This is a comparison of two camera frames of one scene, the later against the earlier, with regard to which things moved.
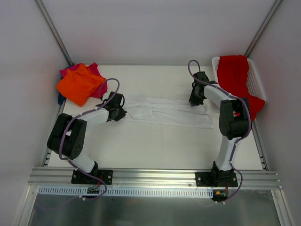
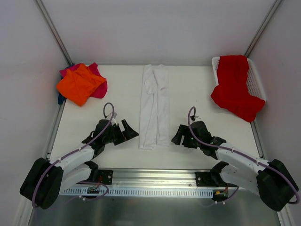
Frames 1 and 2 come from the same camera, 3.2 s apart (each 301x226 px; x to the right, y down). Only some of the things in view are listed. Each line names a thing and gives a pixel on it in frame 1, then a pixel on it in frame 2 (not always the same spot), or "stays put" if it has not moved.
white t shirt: [153, 111] to [154, 118]
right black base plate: [220, 179] stays put
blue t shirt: [60, 99] stays put
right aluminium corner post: [273, 9] stays put
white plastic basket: [254, 87] stays put
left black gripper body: [118, 113] to [120, 134]
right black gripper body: [195, 98] to [187, 138]
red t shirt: [233, 76] stays put
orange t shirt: [78, 85] stays put
